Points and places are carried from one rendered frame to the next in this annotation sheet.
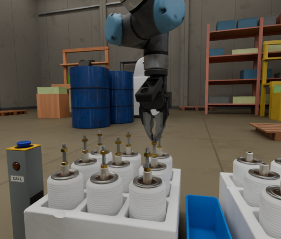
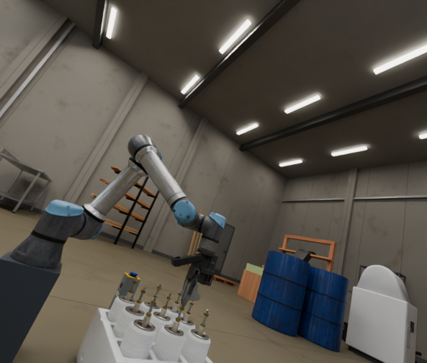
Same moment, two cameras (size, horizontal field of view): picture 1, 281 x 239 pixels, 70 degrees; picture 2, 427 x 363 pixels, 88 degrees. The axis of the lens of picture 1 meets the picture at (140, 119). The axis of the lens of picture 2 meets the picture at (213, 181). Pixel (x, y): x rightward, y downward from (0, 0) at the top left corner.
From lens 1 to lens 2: 69 cm
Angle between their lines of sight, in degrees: 53
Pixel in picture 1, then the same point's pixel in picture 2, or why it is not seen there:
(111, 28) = not seen: hidden behind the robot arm
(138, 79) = (363, 292)
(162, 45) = (209, 232)
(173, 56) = not seen: outside the picture
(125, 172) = (156, 323)
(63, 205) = (110, 317)
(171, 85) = not seen: outside the picture
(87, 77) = (280, 265)
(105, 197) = (121, 320)
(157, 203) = (132, 341)
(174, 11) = (181, 212)
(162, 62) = (205, 244)
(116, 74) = (321, 274)
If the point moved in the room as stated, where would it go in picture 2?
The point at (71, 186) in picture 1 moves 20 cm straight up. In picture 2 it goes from (120, 305) to (142, 256)
